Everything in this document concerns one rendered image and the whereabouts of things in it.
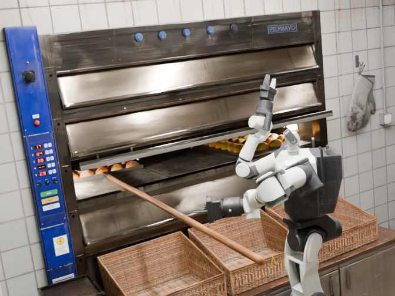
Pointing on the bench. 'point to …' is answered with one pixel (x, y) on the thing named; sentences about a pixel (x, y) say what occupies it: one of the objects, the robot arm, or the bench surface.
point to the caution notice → (61, 245)
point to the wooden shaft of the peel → (193, 223)
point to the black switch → (29, 76)
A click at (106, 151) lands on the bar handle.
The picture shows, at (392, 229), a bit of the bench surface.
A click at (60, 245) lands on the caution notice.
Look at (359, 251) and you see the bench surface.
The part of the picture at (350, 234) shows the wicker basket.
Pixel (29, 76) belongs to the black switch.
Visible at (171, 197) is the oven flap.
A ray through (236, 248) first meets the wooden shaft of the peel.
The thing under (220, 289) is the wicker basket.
